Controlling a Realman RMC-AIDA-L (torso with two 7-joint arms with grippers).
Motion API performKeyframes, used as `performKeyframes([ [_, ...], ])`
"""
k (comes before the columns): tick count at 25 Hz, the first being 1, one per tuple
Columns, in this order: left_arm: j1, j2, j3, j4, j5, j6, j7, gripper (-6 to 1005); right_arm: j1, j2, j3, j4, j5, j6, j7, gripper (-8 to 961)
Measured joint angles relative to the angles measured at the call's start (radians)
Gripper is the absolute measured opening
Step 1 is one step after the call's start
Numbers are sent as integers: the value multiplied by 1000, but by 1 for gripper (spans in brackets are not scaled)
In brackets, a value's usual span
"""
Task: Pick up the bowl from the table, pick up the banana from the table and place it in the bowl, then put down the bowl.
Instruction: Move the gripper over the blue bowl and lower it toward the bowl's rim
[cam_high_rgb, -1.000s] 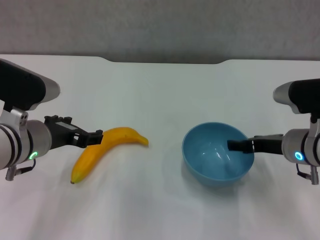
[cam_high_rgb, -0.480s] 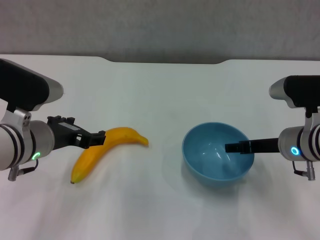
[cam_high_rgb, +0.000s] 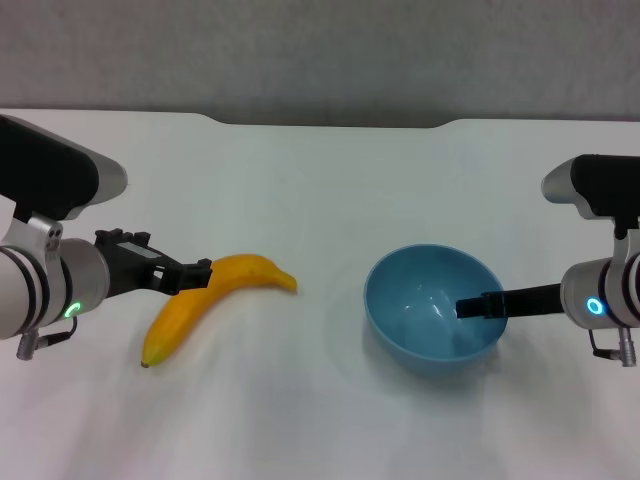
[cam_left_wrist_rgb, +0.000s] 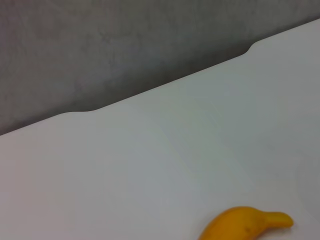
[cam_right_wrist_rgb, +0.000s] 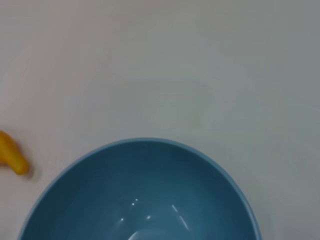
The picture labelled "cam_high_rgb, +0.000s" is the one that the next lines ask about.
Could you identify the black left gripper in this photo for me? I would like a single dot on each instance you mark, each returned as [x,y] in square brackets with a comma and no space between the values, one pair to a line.
[127,265]

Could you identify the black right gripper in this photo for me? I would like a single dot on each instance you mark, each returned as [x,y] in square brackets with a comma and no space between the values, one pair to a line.
[532,300]

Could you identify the yellow banana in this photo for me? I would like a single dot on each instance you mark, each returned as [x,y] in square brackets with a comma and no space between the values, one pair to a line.
[200,305]

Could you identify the blue bowl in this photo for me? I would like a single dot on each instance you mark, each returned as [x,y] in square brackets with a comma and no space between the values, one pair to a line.
[425,325]

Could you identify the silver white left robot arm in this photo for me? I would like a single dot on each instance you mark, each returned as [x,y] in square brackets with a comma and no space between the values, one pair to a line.
[35,290]

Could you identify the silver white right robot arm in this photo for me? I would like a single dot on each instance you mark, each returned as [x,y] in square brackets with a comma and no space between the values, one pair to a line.
[607,295]

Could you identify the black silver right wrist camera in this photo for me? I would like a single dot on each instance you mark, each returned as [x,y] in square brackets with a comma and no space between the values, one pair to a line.
[600,182]

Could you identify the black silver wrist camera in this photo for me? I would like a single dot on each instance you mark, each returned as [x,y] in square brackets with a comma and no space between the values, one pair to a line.
[45,170]
[600,182]

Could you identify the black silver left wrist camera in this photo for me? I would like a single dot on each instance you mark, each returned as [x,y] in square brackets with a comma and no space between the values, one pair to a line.
[45,170]

